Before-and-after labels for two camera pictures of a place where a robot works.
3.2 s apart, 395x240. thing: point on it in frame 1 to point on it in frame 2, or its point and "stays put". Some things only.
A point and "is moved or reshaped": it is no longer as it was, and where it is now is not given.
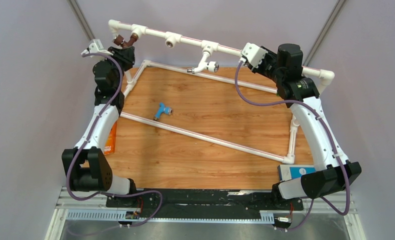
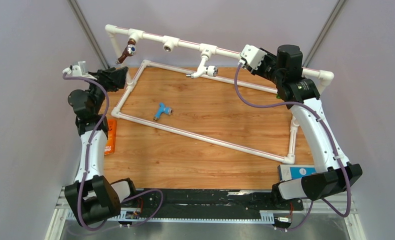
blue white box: x=289 y=172 stays put
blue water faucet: x=162 y=109 stays put
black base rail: x=206 y=203 stays put
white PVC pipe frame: x=322 y=78 is moved or reshaped
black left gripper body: x=125 y=63 to x=111 y=86
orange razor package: x=110 y=143 stays put
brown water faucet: x=119 y=40 is moved or reshaped
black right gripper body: x=266 y=68 stays put
